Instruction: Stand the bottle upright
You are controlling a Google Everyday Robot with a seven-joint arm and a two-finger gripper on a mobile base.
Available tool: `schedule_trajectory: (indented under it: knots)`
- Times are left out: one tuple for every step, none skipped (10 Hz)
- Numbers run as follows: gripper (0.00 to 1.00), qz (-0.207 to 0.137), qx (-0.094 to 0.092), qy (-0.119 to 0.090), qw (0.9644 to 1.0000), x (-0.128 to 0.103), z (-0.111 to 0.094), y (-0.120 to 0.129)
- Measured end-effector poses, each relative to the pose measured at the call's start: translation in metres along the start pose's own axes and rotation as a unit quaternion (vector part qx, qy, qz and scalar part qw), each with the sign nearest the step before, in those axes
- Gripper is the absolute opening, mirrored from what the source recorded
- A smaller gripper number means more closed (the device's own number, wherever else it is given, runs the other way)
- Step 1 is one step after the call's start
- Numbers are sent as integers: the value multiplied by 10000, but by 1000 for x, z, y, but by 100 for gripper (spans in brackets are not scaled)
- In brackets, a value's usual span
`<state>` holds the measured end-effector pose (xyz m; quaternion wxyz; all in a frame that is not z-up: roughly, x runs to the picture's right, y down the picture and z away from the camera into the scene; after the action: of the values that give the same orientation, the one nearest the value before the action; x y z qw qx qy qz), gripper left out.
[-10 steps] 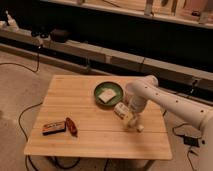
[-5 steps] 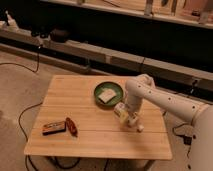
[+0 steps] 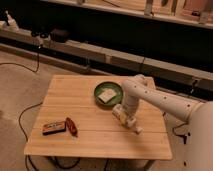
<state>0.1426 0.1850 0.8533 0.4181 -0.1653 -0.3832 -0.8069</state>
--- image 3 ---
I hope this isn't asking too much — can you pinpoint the black device on ledge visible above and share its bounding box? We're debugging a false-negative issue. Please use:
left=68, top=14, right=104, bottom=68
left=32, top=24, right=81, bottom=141
left=50, top=29, right=69, bottom=43

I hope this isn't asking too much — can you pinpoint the black floor cable left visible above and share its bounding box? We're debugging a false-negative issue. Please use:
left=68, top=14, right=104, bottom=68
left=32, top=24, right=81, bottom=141
left=0, top=46, right=43, bottom=171

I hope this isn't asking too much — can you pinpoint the black orange rectangular box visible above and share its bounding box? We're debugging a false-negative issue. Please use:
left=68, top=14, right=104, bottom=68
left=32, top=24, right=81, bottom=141
left=42, top=121, right=66, bottom=135

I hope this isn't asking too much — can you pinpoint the white bottle with label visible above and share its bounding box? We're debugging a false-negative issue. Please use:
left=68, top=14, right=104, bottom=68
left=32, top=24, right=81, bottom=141
left=112, top=104, right=142, bottom=134

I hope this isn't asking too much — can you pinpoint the green round bowl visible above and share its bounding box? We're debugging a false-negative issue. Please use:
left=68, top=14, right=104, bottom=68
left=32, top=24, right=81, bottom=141
left=94, top=81, right=123, bottom=107

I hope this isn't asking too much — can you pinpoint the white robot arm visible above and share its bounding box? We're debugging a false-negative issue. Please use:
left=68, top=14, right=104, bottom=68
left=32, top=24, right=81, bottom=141
left=122, top=75, right=213, bottom=171

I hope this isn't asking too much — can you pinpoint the pale square sponge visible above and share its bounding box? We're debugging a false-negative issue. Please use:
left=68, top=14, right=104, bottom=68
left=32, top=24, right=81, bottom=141
left=98, top=89, right=116, bottom=103

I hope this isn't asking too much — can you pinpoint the white bottle on ledge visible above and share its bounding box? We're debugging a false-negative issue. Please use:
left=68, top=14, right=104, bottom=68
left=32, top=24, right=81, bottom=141
left=5, top=11, right=19, bottom=31

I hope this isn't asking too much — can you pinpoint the black cables right floor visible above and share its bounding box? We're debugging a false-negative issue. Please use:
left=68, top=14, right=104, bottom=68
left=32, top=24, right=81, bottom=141
left=171, top=121, right=192, bottom=145

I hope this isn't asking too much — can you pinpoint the wooden table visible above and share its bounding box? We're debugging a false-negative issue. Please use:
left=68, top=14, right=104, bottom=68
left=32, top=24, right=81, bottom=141
left=24, top=75, right=172, bottom=160

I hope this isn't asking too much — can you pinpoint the red brown oblong object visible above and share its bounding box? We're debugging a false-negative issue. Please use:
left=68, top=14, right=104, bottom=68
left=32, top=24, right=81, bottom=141
left=66, top=117, right=78, bottom=136

